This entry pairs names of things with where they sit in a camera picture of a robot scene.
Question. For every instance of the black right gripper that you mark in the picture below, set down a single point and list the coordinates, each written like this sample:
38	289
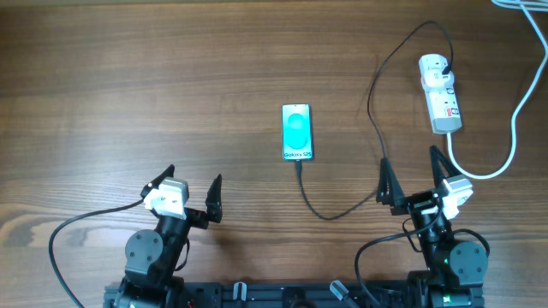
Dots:
419	202

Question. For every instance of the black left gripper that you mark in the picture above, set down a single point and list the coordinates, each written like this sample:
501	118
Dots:
193	214

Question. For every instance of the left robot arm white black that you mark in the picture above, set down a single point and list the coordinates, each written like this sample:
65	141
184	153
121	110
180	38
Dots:
153	254

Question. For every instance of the white USB charger plug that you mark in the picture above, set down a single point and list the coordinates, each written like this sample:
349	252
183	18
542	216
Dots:
435	78

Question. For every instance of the white power strip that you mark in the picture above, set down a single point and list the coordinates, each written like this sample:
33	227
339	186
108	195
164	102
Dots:
443	109

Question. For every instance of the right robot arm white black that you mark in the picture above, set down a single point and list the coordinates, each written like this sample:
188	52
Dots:
456	260

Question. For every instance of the blue Galaxy smartphone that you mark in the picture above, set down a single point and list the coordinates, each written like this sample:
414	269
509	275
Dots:
297	132

